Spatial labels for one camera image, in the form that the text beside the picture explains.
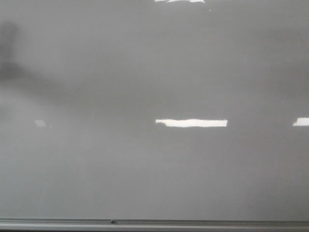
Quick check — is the white whiteboard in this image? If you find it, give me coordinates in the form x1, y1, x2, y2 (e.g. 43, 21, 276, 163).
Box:
0, 0, 309, 221

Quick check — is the aluminium whiteboard frame rail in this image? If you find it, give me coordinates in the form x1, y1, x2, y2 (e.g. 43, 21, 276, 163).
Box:
0, 218, 309, 232

